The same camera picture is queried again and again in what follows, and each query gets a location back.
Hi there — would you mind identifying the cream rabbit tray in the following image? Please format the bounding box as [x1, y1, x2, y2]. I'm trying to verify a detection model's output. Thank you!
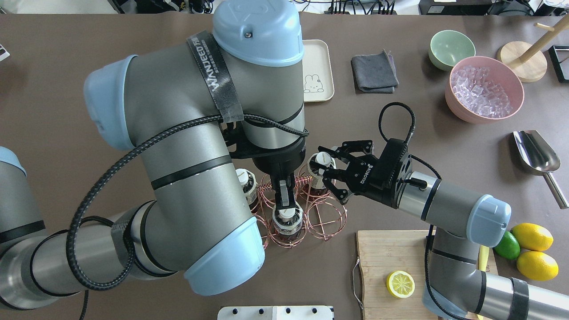
[302, 39, 335, 103]

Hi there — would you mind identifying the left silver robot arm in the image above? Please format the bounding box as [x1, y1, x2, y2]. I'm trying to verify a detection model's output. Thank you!
[1, 0, 308, 310]

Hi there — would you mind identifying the tea bottle one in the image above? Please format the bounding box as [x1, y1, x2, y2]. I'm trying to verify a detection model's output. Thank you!
[308, 152, 336, 196]

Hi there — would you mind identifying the yellow lemon left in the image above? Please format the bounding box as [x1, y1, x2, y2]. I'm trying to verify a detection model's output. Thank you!
[511, 223, 553, 252]

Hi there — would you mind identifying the black drying tray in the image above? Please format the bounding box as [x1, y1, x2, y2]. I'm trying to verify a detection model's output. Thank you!
[548, 45, 569, 84]

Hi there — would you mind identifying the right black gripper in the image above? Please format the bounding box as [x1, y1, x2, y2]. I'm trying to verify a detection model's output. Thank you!
[318, 139, 412, 208]

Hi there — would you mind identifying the green lime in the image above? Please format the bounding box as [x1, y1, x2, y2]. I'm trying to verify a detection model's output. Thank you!
[493, 231, 521, 260]

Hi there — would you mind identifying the half lemon slice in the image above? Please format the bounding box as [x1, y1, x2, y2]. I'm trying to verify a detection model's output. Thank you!
[386, 271, 415, 299]

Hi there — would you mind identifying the yellow plastic knife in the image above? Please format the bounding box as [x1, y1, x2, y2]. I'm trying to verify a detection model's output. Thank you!
[477, 245, 489, 272]

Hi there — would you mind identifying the wooden cutting board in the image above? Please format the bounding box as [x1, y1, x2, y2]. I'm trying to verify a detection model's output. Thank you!
[353, 229, 499, 320]

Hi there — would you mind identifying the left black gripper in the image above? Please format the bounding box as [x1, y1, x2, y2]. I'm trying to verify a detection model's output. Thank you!
[221, 124, 306, 210]

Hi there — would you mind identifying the copper wire bottle basket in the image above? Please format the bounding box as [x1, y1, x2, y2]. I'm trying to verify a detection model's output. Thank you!
[252, 166, 348, 248]

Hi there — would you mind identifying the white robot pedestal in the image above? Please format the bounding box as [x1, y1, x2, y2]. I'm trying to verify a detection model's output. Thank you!
[217, 304, 335, 320]

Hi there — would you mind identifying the pink bowl with ice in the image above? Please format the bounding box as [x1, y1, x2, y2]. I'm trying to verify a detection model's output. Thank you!
[445, 56, 525, 124]

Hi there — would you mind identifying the yellow lemon right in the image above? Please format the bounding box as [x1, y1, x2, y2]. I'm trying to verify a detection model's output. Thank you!
[516, 251, 559, 281]

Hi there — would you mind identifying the green ceramic bowl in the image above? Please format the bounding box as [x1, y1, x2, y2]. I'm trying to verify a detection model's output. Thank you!
[428, 30, 476, 71]

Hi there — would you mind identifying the yellow lemon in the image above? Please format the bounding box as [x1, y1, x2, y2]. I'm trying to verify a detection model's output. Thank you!
[511, 223, 553, 252]
[516, 251, 559, 281]

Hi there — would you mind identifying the grey folded cloth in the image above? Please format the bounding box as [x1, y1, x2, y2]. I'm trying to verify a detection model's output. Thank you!
[350, 50, 400, 94]

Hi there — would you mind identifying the tea bottle three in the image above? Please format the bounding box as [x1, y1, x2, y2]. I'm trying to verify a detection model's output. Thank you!
[235, 168, 258, 212]

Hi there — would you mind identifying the tea bottle two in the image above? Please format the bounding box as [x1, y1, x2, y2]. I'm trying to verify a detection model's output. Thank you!
[272, 205, 303, 245]

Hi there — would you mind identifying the metal ice scoop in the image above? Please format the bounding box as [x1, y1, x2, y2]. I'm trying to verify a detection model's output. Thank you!
[512, 130, 568, 209]

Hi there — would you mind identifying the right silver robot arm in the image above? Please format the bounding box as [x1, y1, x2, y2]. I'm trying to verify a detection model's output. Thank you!
[311, 138, 569, 320]

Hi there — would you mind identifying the wooden glass tree stand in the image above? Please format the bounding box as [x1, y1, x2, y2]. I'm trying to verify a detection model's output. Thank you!
[497, 15, 569, 83]

